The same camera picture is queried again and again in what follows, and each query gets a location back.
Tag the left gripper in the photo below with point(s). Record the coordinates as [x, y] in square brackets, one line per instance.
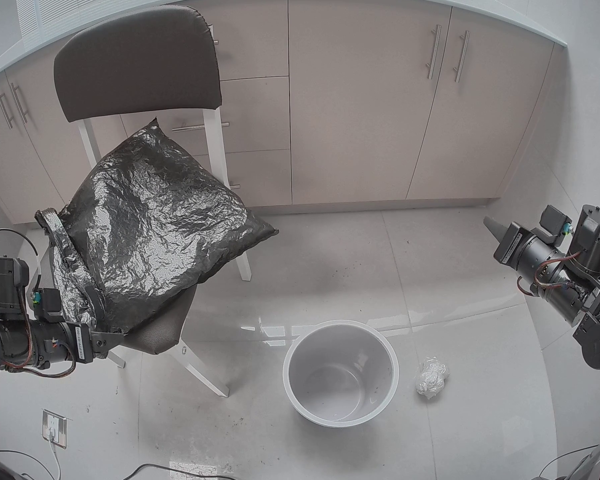
[55, 343]

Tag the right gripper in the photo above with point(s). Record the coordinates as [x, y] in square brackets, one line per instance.
[530, 255]

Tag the black plastic bag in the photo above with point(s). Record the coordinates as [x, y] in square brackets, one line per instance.
[155, 228]

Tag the clear plastic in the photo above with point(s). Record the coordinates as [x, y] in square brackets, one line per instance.
[431, 378]

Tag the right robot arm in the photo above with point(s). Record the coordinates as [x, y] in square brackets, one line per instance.
[592, 238]

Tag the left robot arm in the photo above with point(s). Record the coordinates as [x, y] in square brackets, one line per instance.
[5, 283]

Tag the white trash bin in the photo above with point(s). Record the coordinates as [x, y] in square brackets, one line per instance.
[340, 363]

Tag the beige cabinet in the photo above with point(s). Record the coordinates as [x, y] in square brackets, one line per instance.
[360, 108]

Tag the grey chair with white legs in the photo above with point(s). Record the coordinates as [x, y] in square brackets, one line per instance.
[135, 63]

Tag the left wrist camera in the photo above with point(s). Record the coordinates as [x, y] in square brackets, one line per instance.
[50, 303]

